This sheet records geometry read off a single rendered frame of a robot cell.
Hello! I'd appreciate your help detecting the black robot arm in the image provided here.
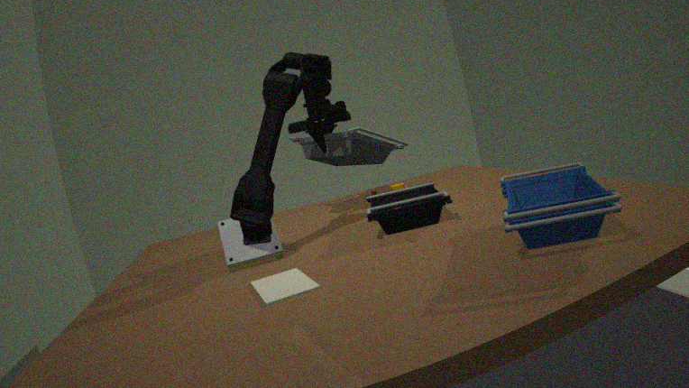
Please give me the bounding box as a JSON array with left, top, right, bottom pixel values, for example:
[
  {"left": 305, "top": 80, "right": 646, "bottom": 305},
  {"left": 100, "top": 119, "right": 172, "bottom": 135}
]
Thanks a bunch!
[{"left": 230, "top": 52, "right": 346, "bottom": 245}]

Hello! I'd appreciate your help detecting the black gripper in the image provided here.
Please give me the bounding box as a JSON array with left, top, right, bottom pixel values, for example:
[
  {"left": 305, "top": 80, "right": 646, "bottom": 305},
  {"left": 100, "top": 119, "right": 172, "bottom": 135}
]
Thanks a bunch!
[{"left": 288, "top": 96, "right": 351, "bottom": 152}]

